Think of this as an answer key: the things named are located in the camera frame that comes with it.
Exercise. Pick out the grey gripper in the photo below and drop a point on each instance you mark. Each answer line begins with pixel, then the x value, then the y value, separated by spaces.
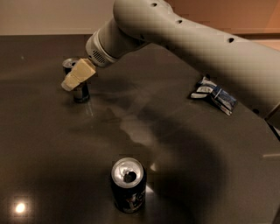
pixel 96 52

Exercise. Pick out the slim blue silver redbull can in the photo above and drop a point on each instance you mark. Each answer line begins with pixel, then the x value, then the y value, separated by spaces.
pixel 80 93

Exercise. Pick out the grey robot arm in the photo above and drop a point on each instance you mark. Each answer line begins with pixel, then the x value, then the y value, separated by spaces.
pixel 250 71

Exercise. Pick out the dark blue soda can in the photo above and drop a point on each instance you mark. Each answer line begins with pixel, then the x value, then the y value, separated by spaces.
pixel 128 184

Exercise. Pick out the crumpled blue white chip bag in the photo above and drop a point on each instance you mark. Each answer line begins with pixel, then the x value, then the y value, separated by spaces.
pixel 206 89

